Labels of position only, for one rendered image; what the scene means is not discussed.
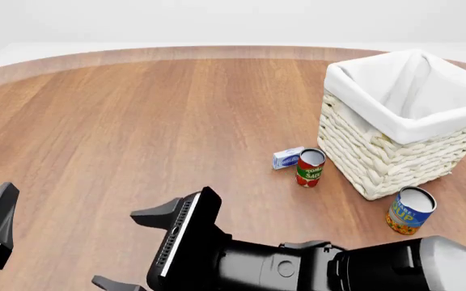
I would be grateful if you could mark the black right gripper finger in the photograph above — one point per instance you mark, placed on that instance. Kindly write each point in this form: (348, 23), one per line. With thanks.
(115, 286)
(162, 216)

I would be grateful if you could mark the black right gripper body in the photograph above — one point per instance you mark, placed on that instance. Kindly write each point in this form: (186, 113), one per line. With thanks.
(188, 242)

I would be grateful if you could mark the black and grey right robot arm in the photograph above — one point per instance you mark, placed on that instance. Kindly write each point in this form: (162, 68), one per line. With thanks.
(362, 269)

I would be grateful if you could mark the cream woven wicker basket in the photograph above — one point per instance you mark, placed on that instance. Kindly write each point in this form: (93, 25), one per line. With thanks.
(386, 163)

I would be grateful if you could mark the white cloth basket liner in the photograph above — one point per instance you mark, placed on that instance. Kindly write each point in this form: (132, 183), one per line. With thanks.
(362, 91)

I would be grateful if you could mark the small blue and white box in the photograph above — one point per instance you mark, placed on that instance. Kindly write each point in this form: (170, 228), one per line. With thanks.
(285, 160)

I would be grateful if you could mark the red tomato sauce can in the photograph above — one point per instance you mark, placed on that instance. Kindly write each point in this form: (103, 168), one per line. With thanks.
(309, 172)

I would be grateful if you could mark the blue alphabet soup can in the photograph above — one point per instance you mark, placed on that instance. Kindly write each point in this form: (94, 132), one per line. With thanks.
(407, 216)

